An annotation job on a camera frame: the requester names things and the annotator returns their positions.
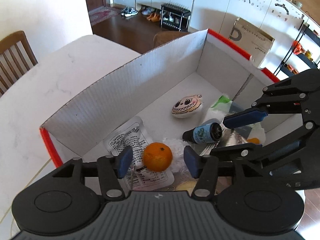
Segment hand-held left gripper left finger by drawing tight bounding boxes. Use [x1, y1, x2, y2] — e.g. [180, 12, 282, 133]
[51, 145, 133, 200]

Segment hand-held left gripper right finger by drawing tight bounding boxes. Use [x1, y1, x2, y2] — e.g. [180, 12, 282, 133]
[184, 145, 250, 197]

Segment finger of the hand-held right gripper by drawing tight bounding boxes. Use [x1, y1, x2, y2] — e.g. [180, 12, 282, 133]
[222, 69, 320, 128]
[210, 121, 320, 167]

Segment white printed vacuum packet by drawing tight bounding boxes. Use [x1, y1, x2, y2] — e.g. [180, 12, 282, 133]
[104, 116, 175, 190]

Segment white plastic snack bag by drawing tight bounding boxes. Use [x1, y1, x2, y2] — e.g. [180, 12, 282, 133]
[205, 95, 267, 145]

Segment small dark bottle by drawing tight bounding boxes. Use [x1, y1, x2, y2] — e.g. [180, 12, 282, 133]
[182, 122, 223, 145]

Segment mandarin orange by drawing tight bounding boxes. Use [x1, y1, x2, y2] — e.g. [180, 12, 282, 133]
[143, 142, 173, 172]

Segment beige toothy face plush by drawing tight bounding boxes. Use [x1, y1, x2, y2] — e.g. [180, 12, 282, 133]
[171, 94, 203, 119]

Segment red cardboard box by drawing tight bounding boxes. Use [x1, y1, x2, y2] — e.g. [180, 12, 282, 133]
[39, 29, 306, 195]

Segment white marble desktop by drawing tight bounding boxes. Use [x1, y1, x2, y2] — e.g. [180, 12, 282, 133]
[0, 34, 142, 213]

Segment white fluffy ball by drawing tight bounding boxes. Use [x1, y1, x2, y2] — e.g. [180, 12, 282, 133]
[162, 137, 190, 174]

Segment large printed cardboard box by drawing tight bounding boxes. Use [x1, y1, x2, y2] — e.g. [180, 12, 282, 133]
[229, 17, 275, 68]

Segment black metal shelf rack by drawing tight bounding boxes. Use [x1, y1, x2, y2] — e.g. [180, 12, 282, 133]
[275, 22, 320, 78]

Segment white cabinet with magnets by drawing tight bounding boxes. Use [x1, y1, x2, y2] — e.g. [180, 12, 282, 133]
[190, 0, 310, 70]

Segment black shoe rack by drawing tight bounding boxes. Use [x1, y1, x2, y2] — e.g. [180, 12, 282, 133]
[160, 3, 192, 32]

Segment patterned floor rug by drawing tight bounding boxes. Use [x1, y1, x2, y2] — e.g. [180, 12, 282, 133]
[89, 7, 122, 27]

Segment grey sneakers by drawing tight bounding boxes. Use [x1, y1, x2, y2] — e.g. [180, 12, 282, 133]
[121, 6, 138, 17]

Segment wooden slatted chair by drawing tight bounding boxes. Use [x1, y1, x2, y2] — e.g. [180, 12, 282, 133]
[0, 31, 38, 95]

